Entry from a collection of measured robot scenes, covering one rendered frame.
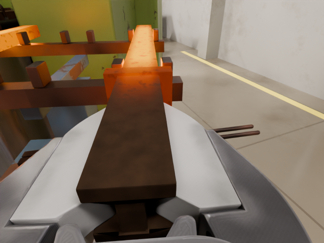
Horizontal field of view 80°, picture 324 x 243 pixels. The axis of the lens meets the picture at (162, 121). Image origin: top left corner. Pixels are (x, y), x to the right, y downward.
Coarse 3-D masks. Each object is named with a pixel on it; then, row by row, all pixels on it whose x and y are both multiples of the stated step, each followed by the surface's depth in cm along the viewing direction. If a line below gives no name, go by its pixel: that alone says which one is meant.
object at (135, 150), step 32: (128, 64) 16; (128, 96) 10; (160, 96) 10; (128, 128) 8; (160, 128) 8; (96, 160) 6; (128, 160) 6; (160, 160) 6; (96, 192) 5; (128, 192) 6; (160, 192) 6; (128, 224) 6; (160, 224) 7
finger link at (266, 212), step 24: (216, 144) 8; (240, 168) 7; (240, 192) 6; (264, 192) 6; (216, 216) 5; (240, 216) 5; (264, 216) 5; (288, 216) 5; (240, 240) 5; (264, 240) 5; (288, 240) 5
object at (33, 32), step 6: (6, 30) 35; (12, 30) 35; (18, 30) 36; (24, 30) 37; (30, 30) 39; (36, 30) 42; (0, 36) 31; (6, 36) 32; (12, 36) 34; (30, 36) 39; (36, 36) 41; (0, 42) 31; (6, 42) 32; (12, 42) 34; (18, 42) 35; (0, 48) 31; (6, 48) 32
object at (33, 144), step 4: (32, 140) 52; (36, 140) 52; (40, 140) 52; (44, 140) 52; (48, 140) 52; (28, 144) 51; (32, 144) 51; (36, 144) 51; (40, 144) 51; (44, 144) 51; (24, 148) 49; (28, 148) 49; (32, 148) 49; (36, 148) 49; (40, 148) 49; (20, 156) 47; (16, 160) 46; (12, 164) 45; (16, 164) 45; (8, 168) 44; (12, 168) 44; (8, 172) 43; (4, 176) 42; (0, 180) 41
